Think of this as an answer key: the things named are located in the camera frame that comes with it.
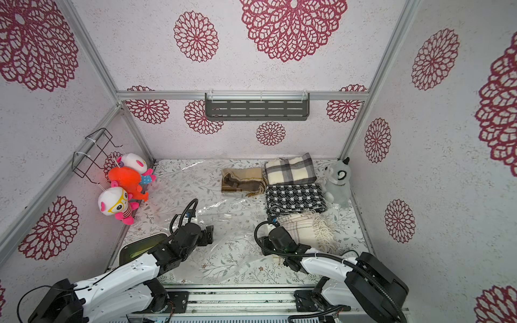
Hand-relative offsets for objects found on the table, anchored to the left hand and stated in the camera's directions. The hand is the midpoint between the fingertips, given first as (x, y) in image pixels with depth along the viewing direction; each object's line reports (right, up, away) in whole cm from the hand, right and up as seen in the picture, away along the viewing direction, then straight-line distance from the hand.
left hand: (205, 228), depth 85 cm
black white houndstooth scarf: (+35, +11, +11) cm, 39 cm away
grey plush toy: (+58, +21, +5) cm, 62 cm away
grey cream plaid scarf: (+36, +25, +23) cm, 50 cm away
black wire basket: (-42, +32, -6) cm, 54 cm away
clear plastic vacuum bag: (+12, -12, 0) cm, 18 cm away
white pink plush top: (-35, +29, +8) cm, 46 cm away
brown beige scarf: (+19, +20, +18) cm, 33 cm away
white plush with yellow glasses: (-34, +12, -6) cm, 36 cm away
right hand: (+24, -4, +1) cm, 24 cm away
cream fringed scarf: (+45, 0, 0) cm, 45 cm away
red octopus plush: (-33, +21, +1) cm, 39 cm away
